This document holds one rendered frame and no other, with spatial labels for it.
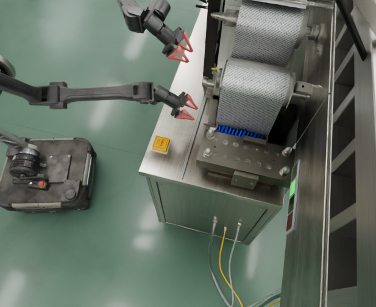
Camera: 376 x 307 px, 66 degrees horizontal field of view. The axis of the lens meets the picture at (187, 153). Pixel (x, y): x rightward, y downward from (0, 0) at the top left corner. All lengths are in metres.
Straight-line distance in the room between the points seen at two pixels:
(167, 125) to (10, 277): 1.53
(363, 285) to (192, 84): 1.29
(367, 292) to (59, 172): 1.97
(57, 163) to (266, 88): 1.60
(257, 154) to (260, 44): 0.45
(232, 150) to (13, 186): 1.60
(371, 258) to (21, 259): 2.17
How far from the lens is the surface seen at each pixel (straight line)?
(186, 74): 1.68
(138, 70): 3.00
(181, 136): 1.43
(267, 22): 1.24
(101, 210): 2.30
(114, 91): 1.24
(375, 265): 0.56
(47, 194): 2.21
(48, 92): 1.36
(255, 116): 1.23
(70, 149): 2.31
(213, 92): 1.27
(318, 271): 0.75
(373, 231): 0.57
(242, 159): 1.24
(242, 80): 1.12
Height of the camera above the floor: 2.11
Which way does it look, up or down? 61 degrees down
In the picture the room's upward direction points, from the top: straight up
